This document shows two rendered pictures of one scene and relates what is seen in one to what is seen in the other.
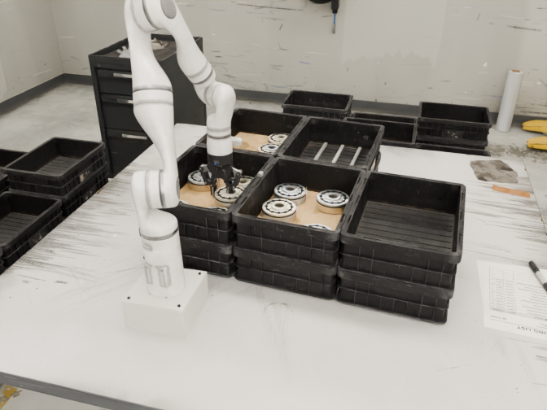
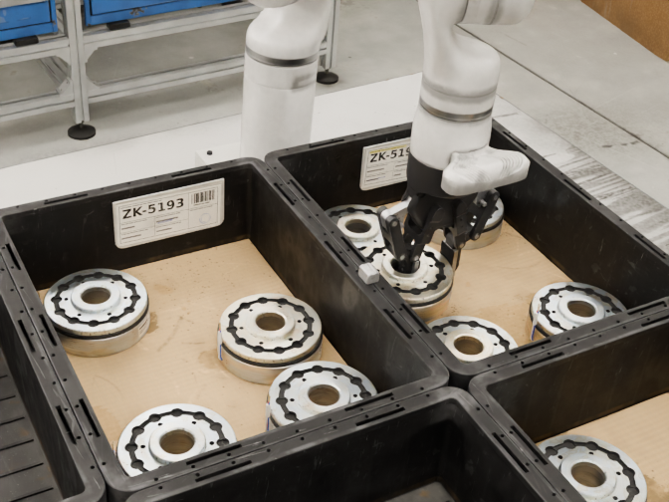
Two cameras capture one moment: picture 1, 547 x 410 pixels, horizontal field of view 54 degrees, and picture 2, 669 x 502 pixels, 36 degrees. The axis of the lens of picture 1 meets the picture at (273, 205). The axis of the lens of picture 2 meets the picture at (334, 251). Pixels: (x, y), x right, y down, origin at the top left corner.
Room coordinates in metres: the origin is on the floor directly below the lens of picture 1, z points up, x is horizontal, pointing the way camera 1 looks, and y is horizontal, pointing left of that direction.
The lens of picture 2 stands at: (1.96, -0.57, 1.52)
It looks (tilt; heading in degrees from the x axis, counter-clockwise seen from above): 36 degrees down; 131
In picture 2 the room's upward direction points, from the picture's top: 5 degrees clockwise
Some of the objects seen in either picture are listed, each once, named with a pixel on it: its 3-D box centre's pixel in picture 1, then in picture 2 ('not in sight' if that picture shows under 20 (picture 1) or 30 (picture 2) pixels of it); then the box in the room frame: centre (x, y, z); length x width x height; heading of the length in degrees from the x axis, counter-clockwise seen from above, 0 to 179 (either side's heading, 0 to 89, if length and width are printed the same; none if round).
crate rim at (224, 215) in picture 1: (209, 178); (469, 227); (1.48, 0.20, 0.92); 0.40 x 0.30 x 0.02; 162
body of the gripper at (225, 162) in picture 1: (220, 163); (442, 185); (1.47, 0.16, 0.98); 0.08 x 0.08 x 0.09
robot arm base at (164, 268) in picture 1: (164, 259); (277, 112); (1.12, 0.28, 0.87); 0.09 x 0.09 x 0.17; 69
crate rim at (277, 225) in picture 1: (303, 194); (201, 299); (1.39, -0.09, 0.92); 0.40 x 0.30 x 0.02; 162
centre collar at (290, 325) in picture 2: (278, 206); (270, 323); (1.41, -0.02, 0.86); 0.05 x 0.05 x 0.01
